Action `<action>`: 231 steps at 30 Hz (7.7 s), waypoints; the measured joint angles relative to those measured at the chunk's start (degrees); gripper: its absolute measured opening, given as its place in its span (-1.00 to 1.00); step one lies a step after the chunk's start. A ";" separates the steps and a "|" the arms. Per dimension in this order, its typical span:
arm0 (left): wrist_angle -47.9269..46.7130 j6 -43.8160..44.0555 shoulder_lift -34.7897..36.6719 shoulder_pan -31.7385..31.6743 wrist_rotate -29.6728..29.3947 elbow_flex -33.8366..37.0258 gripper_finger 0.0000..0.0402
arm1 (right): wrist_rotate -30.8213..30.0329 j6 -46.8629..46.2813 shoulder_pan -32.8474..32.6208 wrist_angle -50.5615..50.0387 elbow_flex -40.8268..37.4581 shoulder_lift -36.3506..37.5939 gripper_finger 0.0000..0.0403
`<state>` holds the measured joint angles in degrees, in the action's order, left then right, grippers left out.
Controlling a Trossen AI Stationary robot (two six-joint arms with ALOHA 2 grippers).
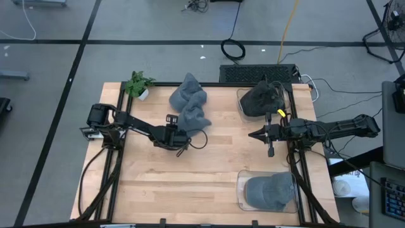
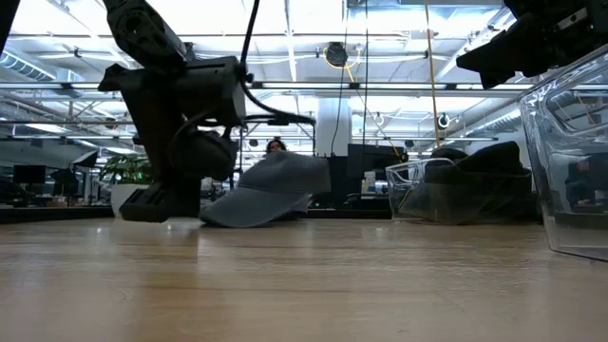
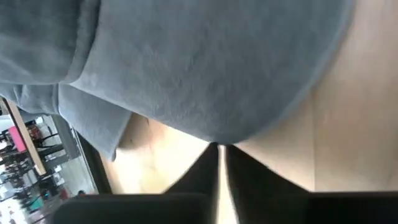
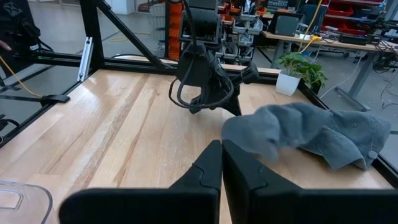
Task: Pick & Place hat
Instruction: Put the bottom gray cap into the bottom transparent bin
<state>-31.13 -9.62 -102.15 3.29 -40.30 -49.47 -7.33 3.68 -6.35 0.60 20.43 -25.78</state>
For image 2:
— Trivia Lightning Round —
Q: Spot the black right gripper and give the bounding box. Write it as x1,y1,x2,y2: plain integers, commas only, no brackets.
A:
455,0,608,90

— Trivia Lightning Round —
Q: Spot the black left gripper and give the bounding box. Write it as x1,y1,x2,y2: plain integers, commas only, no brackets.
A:
98,59,239,223

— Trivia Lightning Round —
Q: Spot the blue-grey denim cap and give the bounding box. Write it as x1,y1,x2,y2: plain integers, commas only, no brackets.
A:
199,150,333,228

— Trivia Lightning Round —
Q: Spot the green plant in white pot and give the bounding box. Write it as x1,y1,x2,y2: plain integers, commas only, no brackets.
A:
98,154,156,219

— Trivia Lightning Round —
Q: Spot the black tilted panel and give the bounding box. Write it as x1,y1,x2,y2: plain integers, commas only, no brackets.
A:
70,150,100,168

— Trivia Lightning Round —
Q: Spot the person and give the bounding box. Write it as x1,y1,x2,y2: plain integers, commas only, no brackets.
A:
264,138,289,156

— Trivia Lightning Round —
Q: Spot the black neighbouring station gantry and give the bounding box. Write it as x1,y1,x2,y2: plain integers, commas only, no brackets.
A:
230,113,318,191

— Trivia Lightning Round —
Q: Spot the small black desk monitor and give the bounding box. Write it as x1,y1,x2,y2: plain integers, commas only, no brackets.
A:
12,164,48,185

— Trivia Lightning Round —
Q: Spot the large black monitor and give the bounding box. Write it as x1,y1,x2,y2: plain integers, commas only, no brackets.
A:
346,143,409,210

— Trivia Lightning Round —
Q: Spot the clear plastic bin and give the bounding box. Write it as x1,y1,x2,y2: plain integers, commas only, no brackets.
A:
385,157,542,225
516,45,608,263

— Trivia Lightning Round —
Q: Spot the white bottle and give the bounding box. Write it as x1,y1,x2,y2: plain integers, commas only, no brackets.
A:
362,170,378,196

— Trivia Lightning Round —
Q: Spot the white and black building column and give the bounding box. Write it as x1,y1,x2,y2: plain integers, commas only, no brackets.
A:
313,97,353,210

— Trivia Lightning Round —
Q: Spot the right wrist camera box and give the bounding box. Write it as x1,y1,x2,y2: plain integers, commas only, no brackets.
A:
550,5,593,34

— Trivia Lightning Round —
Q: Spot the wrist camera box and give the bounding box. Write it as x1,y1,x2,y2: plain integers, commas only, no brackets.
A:
183,55,247,128
550,5,593,34

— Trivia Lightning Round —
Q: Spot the black aluminium table frame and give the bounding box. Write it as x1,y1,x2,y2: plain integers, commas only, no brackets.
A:
0,204,393,225

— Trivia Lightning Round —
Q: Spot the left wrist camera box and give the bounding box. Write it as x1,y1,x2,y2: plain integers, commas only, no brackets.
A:
183,55,247,128

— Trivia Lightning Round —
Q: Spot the long black cable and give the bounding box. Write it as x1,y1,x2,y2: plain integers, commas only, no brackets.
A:
361,0,371,146

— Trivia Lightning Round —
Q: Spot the thin black hanging cable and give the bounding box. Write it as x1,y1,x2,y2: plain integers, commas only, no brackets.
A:
330,28,352,158

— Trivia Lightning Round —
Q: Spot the black left wrist camera cable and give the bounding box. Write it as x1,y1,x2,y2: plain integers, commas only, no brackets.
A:
237,0,305,120

